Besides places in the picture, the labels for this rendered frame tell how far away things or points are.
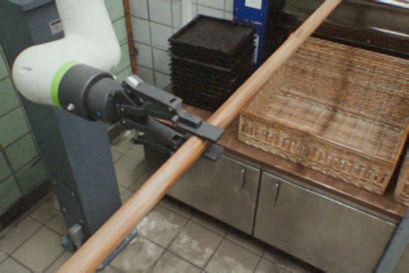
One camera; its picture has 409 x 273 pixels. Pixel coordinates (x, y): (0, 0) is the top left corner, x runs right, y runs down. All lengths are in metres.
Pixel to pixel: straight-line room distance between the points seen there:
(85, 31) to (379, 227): 1.14
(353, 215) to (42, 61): 1.14
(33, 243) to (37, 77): 1.42
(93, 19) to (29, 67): 0.16
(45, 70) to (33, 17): 0.46
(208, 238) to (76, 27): 1.35
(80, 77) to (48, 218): 1.52
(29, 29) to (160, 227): 1.17
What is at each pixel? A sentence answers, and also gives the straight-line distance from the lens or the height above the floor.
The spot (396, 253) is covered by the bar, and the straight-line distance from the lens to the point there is 1.48.
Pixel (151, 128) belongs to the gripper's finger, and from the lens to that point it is 0.64.
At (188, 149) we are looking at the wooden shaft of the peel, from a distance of 0.56.
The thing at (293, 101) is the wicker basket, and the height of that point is 0.59.
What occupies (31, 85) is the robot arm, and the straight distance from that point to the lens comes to 0.75.
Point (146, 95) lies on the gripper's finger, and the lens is 0.60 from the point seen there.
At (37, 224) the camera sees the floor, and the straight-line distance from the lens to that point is 2.14.
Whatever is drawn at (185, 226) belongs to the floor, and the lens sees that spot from 1.97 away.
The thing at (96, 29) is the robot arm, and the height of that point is 1.25.
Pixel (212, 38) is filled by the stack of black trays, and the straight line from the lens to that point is 1.62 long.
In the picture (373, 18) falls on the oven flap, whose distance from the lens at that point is 1.67.
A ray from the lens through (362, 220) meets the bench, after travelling 1.50.
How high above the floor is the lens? 1.58
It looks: 40 degrees down
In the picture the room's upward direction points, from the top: straight up
